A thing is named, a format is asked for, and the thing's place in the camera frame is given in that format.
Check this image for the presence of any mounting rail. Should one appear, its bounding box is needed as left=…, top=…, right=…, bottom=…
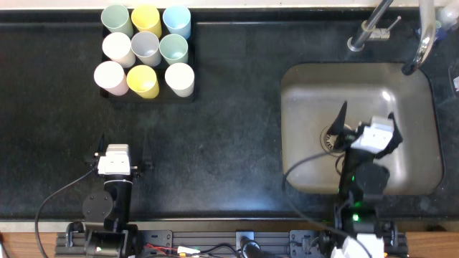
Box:
left=55, top=221, right=410, bottom=258

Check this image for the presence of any black tray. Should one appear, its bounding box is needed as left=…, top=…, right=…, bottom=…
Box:
left=99, top=6, right=197, bottom=103

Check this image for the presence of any grey cup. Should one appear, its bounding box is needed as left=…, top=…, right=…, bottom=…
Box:
left=131, top=30, right=162, bottom=67

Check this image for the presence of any green cup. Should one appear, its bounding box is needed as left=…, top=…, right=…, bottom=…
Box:
left=158, top=33, right=189, bottom=69
left=100, top=4, right=134, bottom=37

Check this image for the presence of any blue soap bottle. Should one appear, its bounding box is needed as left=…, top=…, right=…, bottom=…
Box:
left=417, top=1, right=459, bottom=40

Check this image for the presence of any white cup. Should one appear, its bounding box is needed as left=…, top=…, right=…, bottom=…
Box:
left=102, top=32, right=136, bottom=68
left=164, top=62, right=196, bottom=98

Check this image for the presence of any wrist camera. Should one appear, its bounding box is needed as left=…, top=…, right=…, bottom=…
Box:
left=97, top=143, right=132, bottom=176
left=350, top=115, right=395, bottom=155

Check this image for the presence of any steel tap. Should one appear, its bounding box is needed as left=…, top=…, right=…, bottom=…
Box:
left=346, top=0, right=439, bottom=77

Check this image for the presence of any steel sink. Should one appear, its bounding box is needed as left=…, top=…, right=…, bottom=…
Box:
left=280, top=62, right=446, bottom=196

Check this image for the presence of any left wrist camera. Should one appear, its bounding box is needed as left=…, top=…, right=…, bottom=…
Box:
left=97, top=143, right=132, bottom=176

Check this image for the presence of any yellow cup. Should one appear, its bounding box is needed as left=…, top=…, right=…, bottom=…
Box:
left=126, top=64, right=161, bottom=100
left=131, top=4, right=163, bottom=39

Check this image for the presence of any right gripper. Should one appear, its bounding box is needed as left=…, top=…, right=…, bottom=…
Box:
left=326, top=100, right=403, bottom=159

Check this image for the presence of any blue cup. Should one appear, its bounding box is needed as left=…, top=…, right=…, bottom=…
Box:
left=162, top=4, right=192, bottom=40

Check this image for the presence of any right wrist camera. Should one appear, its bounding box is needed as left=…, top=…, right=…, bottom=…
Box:
left=350, top=115, right=395, bottom=155

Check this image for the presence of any pink cup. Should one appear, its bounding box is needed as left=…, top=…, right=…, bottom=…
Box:
left=93, top=60, right=130, bottom=97

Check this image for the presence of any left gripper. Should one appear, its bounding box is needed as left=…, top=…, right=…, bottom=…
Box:
left=84, top=133, right=155, bottom=179

